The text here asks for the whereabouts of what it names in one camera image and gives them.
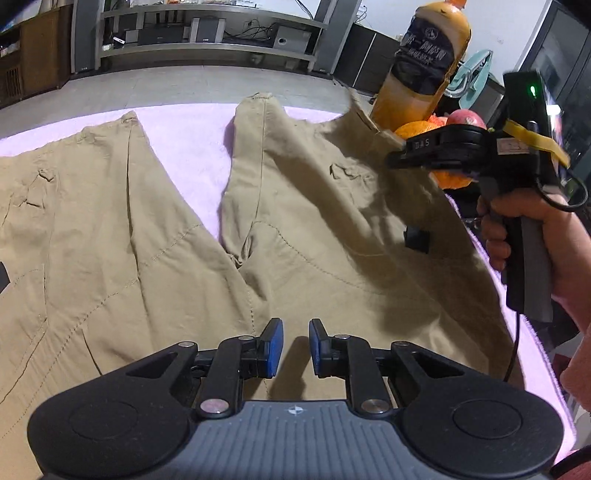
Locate khaki cargo pants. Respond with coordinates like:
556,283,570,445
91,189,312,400
1,94,523,479

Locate person right hand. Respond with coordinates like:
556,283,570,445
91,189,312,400
477,189,590,332

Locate large orange citrus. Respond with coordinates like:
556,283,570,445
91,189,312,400
393,120,473,191

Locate red apple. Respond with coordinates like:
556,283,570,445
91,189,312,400
446,109,487,129

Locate orange juice bottle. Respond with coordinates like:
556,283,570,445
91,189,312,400
370,1,472,132

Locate pink fuzzy sleeve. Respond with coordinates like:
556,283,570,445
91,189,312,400
560,327,591,412

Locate right tower speaker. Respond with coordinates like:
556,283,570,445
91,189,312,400
313,0,362,75

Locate tower speaker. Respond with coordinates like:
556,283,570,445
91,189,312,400
71,0,104,75
313,0,362,75

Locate grey tv stand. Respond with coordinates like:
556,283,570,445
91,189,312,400
96,1,327,74

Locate wooden cabinet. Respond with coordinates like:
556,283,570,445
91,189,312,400
1,4,73,108

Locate left tower speaker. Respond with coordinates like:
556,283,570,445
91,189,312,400
71,0,104,75

